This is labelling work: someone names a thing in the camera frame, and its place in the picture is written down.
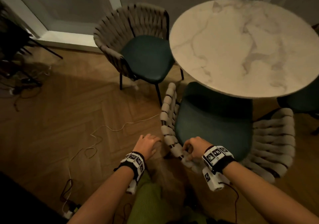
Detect person's right hand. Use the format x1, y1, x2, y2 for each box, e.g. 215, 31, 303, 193
182, 137, 212, 161

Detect person's left hand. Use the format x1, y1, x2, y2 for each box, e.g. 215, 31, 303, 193
133, 134, 162, 161

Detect light woven chair green seat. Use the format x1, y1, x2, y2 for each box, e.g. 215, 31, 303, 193
160, 82, 296, 184

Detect person's left forearm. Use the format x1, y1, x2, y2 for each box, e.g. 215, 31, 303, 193
67, 166, 135, 224

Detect person's right forearm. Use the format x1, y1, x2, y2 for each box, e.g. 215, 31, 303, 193
222, 162, 319, 224

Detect person's green trousers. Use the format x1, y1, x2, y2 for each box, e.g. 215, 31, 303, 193
127, 171, 207, 224

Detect grey woven chair green seat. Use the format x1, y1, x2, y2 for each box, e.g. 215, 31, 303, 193
93, 3, 184, 107

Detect white power strip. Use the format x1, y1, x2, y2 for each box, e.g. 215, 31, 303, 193
63, 203, 82, 220

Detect round white marble table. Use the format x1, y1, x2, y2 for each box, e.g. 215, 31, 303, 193
169, 0, 319, 99

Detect dark chair green seat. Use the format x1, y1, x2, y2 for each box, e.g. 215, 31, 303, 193
277, 77, 319, 136

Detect large black object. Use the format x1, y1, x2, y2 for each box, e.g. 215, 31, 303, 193
0, 171, 68, 224

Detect black tripod stand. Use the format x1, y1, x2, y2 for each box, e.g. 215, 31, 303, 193
0, 4, 63, 87

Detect left wrist camera band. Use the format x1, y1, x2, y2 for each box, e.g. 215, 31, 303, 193
114, 152, 146, 195

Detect wrist camera band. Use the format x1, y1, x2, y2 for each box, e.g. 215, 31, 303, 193
114, 152, 146, 195
202, 145, 236, 192

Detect right wrist camera band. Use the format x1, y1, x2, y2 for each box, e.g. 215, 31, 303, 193
202, 145, 236, 192

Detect thin white floor cable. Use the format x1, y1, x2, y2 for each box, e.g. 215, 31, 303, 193
61, 114, 160, 214

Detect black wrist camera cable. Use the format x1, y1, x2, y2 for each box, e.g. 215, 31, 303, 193
219, 181, 240, 224

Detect black looped cable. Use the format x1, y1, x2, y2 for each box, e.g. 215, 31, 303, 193
59, 179, 74, 204

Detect black floor cables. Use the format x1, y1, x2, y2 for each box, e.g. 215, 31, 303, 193
0, 67, 44, 112

